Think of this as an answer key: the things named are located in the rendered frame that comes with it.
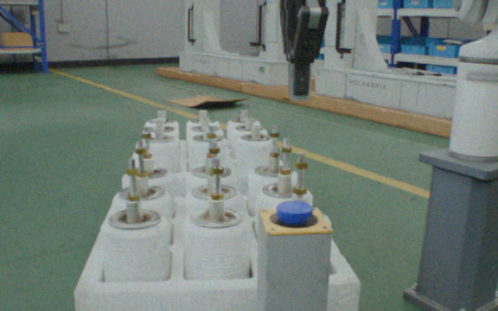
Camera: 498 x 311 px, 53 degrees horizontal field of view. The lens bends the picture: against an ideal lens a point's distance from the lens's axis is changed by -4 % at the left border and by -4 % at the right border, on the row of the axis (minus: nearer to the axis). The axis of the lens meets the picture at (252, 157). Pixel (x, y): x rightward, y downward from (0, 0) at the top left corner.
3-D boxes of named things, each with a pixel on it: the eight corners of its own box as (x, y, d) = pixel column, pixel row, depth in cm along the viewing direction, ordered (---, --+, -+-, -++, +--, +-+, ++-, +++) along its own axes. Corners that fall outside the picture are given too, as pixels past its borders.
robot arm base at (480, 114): (467, 149, 98) (476, 60, 94) (510, 159, 90) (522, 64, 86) (437, 154, 93) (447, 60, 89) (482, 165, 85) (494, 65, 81)
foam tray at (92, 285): (299, 271, 112) (303, 193, 108) (350, 388, 74) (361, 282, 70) (119, 276, 108) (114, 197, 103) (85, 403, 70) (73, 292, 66)
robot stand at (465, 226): (445, 278, 109) (462, 144, 102) (506, 307, 97) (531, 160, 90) (401, 297, 101) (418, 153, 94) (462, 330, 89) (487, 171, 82)
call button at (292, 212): (307, 216, 58) (308, 199, 58) (316, 229, 55) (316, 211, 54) (272, 217, 58) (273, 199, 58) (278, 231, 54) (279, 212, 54)
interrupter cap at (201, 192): (245, 198, 83) (245, 193, 83) (202, 205, 80) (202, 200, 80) (224, 185, 90) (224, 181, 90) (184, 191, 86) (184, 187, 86)
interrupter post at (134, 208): (130, 225, 71) (129, 203, 70) (124, 220, 72) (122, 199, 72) (145, 223, 72) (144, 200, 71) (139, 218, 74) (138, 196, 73)
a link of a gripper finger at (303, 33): (299, 3, 45) (290, 47, 50) (302, 17, 44) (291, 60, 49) (328, 3, 46) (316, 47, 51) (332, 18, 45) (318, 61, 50)
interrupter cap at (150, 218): (119, 236, 67) (118, 231, 67) (100, 218, 73) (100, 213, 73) (170, 225, 71) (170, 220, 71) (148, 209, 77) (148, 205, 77)
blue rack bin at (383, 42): (393, 51, 680) (395, 35, 675) (416, 53, 650) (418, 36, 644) (368, 51, 654) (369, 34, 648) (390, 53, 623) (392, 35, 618)
